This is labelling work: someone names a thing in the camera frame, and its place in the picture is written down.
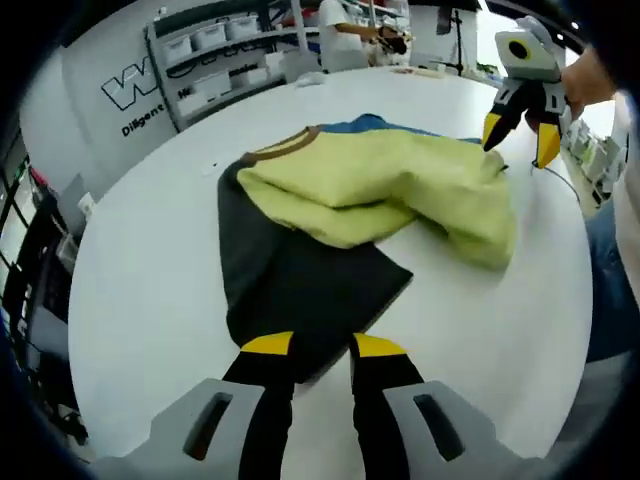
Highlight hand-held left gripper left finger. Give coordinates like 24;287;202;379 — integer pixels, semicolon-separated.
147;329;296;480

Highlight black cable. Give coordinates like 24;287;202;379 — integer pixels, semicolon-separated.
529;159;585;207

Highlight black tripod stand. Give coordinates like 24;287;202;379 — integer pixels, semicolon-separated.
437;4;466;77

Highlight row of white storage bins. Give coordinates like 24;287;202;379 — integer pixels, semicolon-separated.
159;12;286;101

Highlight person's blue jeans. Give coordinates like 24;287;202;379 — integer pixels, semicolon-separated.
582;199;636;361

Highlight grey metal storage shelf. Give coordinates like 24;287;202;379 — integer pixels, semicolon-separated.
144;0;321;134

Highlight person's right hand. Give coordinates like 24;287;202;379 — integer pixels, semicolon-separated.
559;44;620;122

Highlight yellow blue grey garment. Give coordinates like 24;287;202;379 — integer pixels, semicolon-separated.
216;113;518;386

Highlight grey board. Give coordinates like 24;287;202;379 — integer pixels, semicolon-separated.
57;172;96;236

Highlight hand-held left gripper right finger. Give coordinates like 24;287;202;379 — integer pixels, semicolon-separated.
349;332;506;480

